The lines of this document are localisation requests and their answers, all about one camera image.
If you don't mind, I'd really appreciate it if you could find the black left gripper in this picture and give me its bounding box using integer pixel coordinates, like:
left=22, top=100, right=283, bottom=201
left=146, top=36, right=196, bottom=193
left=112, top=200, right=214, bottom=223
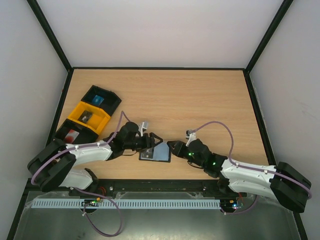
left=124, top=132, right=163, bottom=152

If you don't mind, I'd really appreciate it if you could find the black card holder wallet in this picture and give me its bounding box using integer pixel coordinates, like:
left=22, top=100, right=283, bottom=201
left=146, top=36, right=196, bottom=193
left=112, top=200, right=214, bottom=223
left=145, top=142, right=171, bottom=163

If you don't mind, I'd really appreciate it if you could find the black vip card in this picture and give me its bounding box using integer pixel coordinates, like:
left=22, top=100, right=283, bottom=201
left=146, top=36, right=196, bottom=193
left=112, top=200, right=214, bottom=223
left=78, top=110, right=93, bottom=124
left=139, top=148, right=154, bottom=161

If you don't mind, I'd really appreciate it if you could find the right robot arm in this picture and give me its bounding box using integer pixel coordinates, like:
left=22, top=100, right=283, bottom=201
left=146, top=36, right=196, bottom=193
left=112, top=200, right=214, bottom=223
left=167, top=139, right=311, bottom=213

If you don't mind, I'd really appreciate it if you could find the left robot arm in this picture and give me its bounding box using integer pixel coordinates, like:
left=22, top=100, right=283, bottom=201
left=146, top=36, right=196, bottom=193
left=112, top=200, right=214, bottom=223
left=27, top=121, right=163, bottom=193

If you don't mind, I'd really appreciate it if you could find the blue card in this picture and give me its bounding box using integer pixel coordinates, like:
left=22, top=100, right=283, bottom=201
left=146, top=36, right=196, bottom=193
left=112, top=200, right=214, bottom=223
left=91, top=95, right=104, bottom=106

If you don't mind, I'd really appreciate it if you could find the black VIP card in bin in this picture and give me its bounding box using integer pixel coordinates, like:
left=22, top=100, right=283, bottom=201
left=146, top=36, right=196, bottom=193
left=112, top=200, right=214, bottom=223
left=78, top=110, right=93, bottom=124

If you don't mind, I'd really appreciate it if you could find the red white card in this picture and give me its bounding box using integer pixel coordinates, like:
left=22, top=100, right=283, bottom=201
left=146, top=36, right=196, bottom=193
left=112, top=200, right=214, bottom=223
left=63, top=129, right=80, bottom=144

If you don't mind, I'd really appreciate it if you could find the black plastic bin far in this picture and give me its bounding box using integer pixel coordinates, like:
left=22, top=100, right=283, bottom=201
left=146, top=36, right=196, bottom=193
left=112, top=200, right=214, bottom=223
left=81, top=85, right=122, bottom=116

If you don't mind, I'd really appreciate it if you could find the black plastic bin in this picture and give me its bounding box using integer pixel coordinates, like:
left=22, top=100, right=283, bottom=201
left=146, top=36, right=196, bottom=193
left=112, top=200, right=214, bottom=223
left=81, top=85, right=122, bottom=116
left=54, top=119, right=99, bottom=144

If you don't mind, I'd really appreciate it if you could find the yellow plastic bin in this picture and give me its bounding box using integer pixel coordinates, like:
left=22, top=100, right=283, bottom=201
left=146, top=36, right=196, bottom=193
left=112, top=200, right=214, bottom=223
left=67, top=101, right=111, bottom=135

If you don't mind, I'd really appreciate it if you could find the black plastic bin near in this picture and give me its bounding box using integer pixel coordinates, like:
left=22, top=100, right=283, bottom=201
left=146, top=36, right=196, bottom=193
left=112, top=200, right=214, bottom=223
left=54, top=119, right=99, bottom=144

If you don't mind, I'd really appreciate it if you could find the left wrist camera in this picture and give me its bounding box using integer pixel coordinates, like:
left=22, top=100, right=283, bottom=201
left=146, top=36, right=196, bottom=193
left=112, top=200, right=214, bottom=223
left=138, top=121, right=149, bottom=137

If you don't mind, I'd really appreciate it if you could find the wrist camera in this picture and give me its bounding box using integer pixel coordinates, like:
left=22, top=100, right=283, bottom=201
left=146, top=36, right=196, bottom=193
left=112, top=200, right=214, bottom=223
left=138, top=121, right=149, bottom=137
left=185, top=129, right=197, bottom=147

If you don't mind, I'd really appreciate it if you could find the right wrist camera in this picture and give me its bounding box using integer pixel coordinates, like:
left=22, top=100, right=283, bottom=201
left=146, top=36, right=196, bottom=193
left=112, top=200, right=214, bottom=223
left=185, top=129, right=197, bottom=147

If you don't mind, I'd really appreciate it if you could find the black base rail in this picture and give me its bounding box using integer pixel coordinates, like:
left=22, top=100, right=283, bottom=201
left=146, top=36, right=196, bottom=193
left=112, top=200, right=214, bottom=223
left=23, top=176, right=291, bottom=198

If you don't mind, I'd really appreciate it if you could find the grey slotted cable duct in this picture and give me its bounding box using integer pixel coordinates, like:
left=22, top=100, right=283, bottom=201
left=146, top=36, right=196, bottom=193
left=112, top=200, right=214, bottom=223
left=31, top=198, right=221, bottom=210

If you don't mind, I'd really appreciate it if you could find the black frame post left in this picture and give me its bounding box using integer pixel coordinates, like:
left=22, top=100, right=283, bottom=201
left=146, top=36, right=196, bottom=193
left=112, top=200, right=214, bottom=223
left=27, top=0, right=72, bottom=72

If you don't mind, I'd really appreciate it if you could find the black frame post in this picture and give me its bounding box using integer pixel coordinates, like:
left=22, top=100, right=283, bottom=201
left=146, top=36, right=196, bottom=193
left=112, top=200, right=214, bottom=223
left=27, top=0, right=72, bottom=72
left=245, top=0, right=294, bottom=73

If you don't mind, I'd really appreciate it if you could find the black frame post right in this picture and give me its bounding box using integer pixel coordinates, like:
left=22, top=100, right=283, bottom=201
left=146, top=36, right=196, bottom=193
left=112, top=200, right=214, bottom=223
left=245, top=0, right=294, bottom=73

